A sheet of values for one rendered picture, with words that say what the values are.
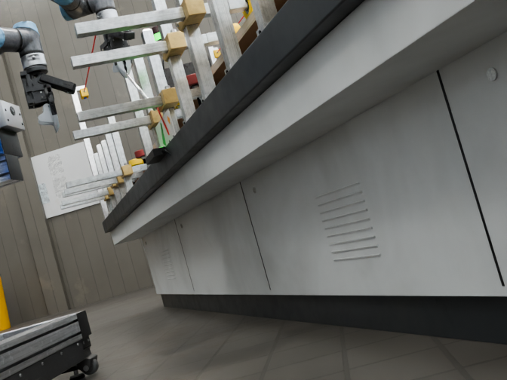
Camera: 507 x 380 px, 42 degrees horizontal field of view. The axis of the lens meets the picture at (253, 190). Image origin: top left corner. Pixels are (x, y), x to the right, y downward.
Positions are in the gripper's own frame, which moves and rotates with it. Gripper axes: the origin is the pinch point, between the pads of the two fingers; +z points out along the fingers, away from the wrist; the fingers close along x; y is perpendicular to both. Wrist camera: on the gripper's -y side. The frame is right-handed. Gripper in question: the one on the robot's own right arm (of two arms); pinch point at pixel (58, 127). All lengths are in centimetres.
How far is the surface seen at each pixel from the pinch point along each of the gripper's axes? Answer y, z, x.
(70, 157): -66, -129, -758
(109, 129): -19.3, -1.1, -23.6
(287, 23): -33, 16, 112
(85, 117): -9.0, -1.0, 1.4
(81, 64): -8.6, -10.7, 26.5
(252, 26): -52, -5, 53
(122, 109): -21.2, -1.3, 1.4
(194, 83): -46.7, -4.8, 3.7
